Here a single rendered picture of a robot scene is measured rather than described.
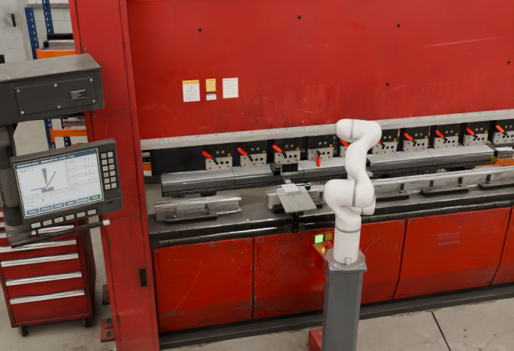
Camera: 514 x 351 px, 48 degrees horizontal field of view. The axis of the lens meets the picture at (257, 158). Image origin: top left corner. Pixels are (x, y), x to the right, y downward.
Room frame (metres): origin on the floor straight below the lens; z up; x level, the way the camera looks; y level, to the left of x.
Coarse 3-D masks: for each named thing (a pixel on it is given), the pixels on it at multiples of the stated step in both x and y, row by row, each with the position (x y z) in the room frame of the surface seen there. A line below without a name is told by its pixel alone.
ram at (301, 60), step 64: (128, 0) 2.88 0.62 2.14; (192, 0) 2.94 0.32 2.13; (256, 0) 3.00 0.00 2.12; (320, 0) 3.07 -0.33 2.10; (384, 0) 3.15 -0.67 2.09; (448, 0) 3.22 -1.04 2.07; (512, 0) 3.30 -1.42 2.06; (192, 64) 2.93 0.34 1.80; (256, 64) 3.00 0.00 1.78; (320, 64) 3.08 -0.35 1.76; (384, 64) 3.15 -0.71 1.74; (448, 64) 3.24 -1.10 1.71; (512, 64) 3.32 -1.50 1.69; (192, 128) 2.93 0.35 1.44; (256, 128) 3.00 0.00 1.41; (384, 128) 3.16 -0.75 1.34
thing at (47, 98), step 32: (0, 64) 2.45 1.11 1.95; (32, 64) 2.45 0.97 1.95; (64, 64) 2.45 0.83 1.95; (96, 64) 2.46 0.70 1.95; (0, 96) 2.24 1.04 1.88; (32, 96) 2.29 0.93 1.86; (64, 96) 2.35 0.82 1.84; (96, 96) 2.42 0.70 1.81; (0, 128) 2.31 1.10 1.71; (0, 160) 2.30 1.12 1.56; (0, 192) 2.28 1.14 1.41
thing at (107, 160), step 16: (80, 144) 2.38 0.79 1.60; (96, 144) 2.38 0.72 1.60; (112, 144) 2.41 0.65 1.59; (16, 160) 2.22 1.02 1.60; (32, 160) 2.25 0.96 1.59; (112, 160) 2.40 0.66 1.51; (16, 176) 2.21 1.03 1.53; (112, 176) 2.40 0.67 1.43; (112, 192) 2.40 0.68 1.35; (64, 208) 2.29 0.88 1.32; (80, 208) 2.32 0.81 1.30; (96, 208) 2.36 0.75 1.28; (112, 208) 2.39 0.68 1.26; (32, 224) 2.22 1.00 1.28; (48, 224) 2.25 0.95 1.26
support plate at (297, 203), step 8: (280, 192) 3.01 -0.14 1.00; (304, 192) 3.01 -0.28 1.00; (280, 200) 2.92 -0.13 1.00; (288, 200) 2.92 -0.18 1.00; (296, 200) 2.92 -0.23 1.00; (304, 200) 2.92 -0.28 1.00; (312, 200) 2.92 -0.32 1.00; (288, 208) 2.83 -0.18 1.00; (296, 208) 2.83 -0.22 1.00; (304, 208) 2.83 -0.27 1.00; (312, 208) 2.83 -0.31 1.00
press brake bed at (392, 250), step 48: (192, 240) 2.82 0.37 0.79; (240, 240) 2.87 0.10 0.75; (288, 240) 2.93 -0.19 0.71; (384, 240) 3.06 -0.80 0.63; (432, 240) 3.13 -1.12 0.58; (480, 240) 3.20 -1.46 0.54; (192, 288) 2.81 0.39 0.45; (240, 288) 2.87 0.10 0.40; (288, 288) 2.94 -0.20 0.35; (384, 288) 3.09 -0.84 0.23; (432, 288) 3.18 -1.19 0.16; (480, 288) 3.30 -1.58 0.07; (192, 336) 2.84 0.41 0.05; (240, 336) 2.88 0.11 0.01
